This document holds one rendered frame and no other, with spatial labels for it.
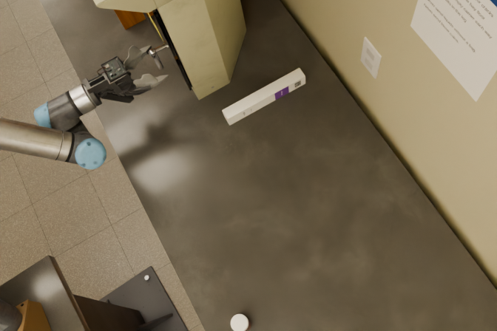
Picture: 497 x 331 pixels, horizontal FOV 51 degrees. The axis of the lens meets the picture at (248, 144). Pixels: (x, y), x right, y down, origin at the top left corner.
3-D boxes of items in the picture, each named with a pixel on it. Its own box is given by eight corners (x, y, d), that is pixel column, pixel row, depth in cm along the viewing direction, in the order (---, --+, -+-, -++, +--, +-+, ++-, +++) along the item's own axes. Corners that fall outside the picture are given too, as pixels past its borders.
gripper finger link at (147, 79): (163, 76, 138) (129, 80, 139) (168, 86, 143) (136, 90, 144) (163, 66, 139) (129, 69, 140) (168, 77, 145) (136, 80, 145)
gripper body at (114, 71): (129, 74, 137) (89, 97, 136) (140, 89, 145) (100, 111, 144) (118, 52, 140) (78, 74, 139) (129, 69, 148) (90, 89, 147)
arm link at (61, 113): (50, 132, 146) (32, 106, 143) (85, 113, 147) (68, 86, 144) (48, 140, 139) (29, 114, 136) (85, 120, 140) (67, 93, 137)
